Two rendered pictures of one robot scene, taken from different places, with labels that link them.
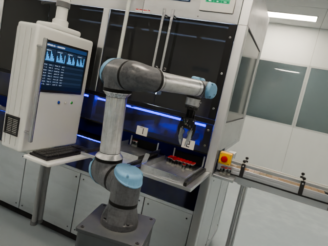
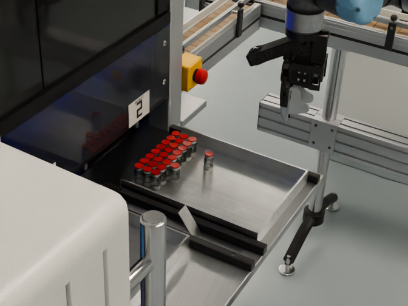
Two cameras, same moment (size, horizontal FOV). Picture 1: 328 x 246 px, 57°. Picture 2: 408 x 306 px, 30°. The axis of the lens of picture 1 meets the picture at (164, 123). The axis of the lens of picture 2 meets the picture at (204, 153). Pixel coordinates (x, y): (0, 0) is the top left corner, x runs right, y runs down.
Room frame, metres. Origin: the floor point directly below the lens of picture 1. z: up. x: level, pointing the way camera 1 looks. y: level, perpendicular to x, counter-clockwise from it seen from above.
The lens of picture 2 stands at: (1.59, 1.27, 1.93)
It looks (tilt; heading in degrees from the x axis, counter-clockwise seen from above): 35 degrees down; 277
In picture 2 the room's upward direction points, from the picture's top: 3 degrees clockwise
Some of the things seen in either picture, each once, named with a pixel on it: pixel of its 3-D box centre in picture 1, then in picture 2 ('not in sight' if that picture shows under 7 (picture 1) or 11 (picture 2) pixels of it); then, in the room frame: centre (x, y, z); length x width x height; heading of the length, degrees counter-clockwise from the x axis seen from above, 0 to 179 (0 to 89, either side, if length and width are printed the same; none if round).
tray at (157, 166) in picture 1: (173, 168); (215, 181); (1.73, -0.11, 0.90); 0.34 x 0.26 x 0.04; 159
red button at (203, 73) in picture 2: (224, 159); (199, 76); (1.82, -0.41, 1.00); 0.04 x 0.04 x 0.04; 69
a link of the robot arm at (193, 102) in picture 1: (193, 102); (305, 17); (1.58, -0.13, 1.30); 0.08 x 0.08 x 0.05
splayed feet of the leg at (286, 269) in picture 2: not in sight; (312, 223); (1.44, -1.02, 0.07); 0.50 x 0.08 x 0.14; 69
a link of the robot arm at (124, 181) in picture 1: (125, 183); not in sight; (1.16, 0.10, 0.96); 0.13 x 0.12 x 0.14; 46
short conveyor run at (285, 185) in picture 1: (271, 178); (191, 41); (1.89, -0.74, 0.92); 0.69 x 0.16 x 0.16; 69
